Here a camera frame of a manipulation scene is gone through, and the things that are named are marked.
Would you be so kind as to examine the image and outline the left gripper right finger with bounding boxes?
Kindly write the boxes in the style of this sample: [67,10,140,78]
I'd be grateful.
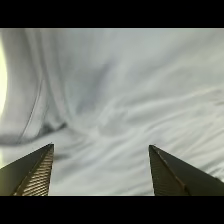
[148,144,224,197]

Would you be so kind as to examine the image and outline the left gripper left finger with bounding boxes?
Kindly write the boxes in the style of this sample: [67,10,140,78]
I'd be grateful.
[0,143,55,197]

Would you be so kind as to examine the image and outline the blue T-shirt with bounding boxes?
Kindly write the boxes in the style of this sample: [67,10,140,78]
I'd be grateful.
[0,28,224,197]

